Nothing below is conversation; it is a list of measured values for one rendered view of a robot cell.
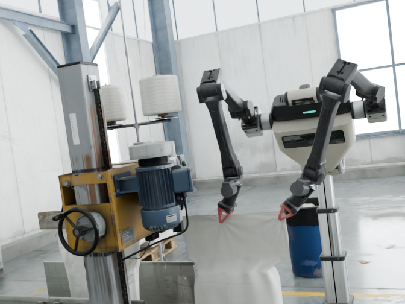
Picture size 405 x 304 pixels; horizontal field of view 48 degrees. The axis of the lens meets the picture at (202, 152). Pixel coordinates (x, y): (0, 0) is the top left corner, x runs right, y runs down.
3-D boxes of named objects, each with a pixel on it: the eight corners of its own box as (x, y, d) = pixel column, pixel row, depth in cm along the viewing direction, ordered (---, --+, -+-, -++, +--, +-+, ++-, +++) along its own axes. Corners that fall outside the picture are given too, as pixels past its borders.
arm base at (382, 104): (364, 92, 212) (366, 114, 207) (362, 82, 205) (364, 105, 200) (384, 89, 208) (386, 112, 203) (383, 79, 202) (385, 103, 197)
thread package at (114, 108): (134, 120, 203) (128, 82, 202) (116, 121, 190) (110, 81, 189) (106, 124, 209) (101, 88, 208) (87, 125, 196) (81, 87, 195)
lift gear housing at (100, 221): (108, 238, 172) (103, 210, 172) (99, 242, 167) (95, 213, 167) (85, 239, 177) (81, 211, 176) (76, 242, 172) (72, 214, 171)
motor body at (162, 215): (187, 222, 182) (179, 161, 180) (170, 232, 168) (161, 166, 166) (155, 224, 188) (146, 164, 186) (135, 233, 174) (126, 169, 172)
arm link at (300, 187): (326, 174, 184) (308, 164, 189) (316, 172, 175) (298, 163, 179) (314, 200, 186) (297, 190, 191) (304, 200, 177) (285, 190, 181)
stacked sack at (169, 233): (179, 236, 576) (177, 224, 576) (153, 251, 515) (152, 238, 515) (149, 237, 593) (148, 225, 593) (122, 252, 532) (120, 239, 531)
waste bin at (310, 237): (343, 262, 436) (335, 195, 432) (337, 281, 389) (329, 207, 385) (294, 262, 455) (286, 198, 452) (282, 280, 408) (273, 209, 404)
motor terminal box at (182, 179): (194, 194, 183) (190, 166, 182) (195, 198, 172) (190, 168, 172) (174, 196, 182) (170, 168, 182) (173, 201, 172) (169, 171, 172)
